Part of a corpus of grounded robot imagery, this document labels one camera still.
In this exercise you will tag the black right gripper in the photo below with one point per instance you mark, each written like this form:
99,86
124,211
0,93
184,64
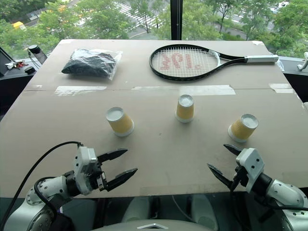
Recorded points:
241,178

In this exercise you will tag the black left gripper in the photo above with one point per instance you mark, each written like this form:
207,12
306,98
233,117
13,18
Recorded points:
99,179

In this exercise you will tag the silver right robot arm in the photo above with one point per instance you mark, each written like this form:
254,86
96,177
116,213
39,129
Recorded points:
286,192

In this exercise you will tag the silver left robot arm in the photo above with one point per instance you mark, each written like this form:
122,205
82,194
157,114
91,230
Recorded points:
51,186

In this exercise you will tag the yellow paper cup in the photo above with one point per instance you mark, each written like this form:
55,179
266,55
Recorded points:
120,124
184,109
241,130

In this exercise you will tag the silver robot torso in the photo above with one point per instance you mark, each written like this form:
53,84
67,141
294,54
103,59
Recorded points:
149,226

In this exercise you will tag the long clear tape strip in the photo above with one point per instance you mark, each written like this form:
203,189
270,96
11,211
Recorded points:
207,89

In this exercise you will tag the short clear tape strip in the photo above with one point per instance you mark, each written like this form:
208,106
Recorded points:
79,90

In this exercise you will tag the beige tape strip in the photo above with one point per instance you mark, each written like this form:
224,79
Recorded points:
281,87

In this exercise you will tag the clear bag with black contents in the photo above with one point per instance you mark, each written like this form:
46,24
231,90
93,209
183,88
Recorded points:
89,65

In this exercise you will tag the black and white tennis racket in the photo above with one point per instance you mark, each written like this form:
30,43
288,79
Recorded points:
261,58

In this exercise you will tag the white curved object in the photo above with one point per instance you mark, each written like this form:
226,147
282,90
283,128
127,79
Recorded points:
303,63

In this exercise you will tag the black puck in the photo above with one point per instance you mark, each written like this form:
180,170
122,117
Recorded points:
29,70

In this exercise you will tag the black round device on stand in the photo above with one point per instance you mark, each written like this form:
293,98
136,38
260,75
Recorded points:
36,50

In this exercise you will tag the red and white small items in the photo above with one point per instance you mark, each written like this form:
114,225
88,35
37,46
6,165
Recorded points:
16,65

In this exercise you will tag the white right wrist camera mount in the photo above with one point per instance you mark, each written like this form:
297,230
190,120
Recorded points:
251,161

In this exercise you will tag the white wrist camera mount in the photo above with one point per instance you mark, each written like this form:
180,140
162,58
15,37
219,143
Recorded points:
251,161
84,158

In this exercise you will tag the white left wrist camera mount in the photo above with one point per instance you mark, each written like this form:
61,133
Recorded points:
84,158

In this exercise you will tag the black window frame post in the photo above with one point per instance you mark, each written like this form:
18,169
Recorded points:
175,19

